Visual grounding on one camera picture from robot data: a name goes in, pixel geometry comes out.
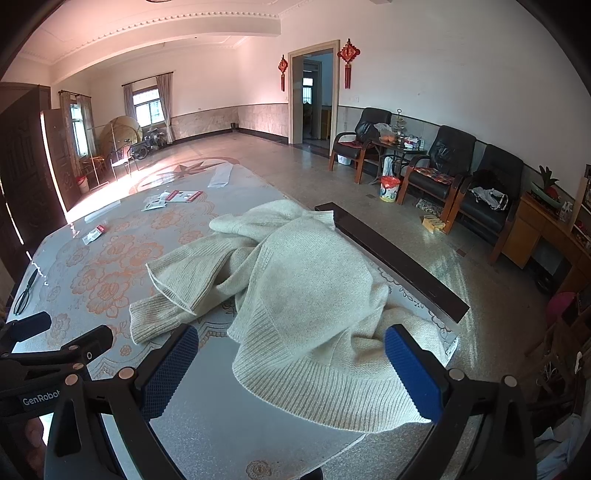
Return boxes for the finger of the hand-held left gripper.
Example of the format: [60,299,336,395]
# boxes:
[0,325,114,381]
[0,311,52,345]

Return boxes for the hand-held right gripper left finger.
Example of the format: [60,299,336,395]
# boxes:
[44,323,200,480]

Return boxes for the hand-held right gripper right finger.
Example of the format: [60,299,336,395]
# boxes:
[384,324,539,480]

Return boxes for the cream knit sweater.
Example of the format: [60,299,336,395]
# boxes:
[129,199,451,435]

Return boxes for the person's left hand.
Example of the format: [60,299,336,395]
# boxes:
[23,418,49,469]

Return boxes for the black scissors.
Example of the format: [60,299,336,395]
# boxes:
[13,268,40,315]

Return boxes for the dark wooden bench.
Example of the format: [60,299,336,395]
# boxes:
[314,202,471,324]

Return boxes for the dark wooden door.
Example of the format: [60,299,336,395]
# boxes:
[0,83,81,278]

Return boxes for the long red white packaging card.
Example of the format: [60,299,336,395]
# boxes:
[164,189,204,204]

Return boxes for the bin with red bag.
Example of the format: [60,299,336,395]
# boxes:
[379,175,400,203]

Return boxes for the wooden cabinet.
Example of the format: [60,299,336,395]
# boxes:
[502,191,591,296]

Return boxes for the clear plastic strip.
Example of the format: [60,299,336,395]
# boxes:
[208,165,236,189]

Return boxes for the patterned red seat cushion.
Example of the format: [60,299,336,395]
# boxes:
[412,167,455,184]

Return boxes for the parked bicycle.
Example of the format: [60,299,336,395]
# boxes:
[129,128,168,160]

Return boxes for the large tan umbrella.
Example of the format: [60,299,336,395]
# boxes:
[99,117,143,160]

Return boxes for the black leather armchair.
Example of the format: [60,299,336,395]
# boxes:
[329,107,393,184]
[398,126,477,234]
[455,144,526,265]

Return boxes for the glass top side table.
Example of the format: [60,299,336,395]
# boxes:
[372,138,428,185]

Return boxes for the green leafy ornament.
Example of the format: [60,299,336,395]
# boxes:
[531,165,561,204]

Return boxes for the grey curtain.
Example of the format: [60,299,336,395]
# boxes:
[156,74,175,144]

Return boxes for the large red knot decoration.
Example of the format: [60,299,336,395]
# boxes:
[337,39,358,89]

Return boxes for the metal frame chair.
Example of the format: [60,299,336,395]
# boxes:
[108,150,133,182]

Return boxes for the side wall window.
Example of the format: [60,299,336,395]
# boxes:
[69,104,90,158]

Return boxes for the end wall window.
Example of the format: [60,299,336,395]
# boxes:
[131,85,162,125]

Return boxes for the beige door frame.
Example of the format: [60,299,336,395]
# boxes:
[287,40,341,146]

